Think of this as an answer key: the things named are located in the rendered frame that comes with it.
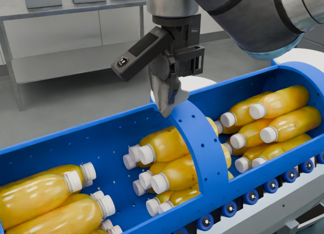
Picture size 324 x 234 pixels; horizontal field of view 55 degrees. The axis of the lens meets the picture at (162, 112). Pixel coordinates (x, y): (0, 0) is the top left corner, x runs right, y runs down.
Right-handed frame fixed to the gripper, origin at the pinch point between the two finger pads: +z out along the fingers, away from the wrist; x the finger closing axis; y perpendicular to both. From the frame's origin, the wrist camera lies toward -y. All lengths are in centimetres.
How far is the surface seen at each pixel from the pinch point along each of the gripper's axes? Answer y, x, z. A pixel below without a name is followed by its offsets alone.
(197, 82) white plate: 40, 38, 20
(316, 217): 106, 7, 108
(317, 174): 48, -12, 31
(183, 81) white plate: 35, 41, 20
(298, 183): 39, -12, 31
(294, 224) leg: 51, -9, 60
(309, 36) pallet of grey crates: 288, 154, 78
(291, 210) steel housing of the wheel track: 36, -14, 38
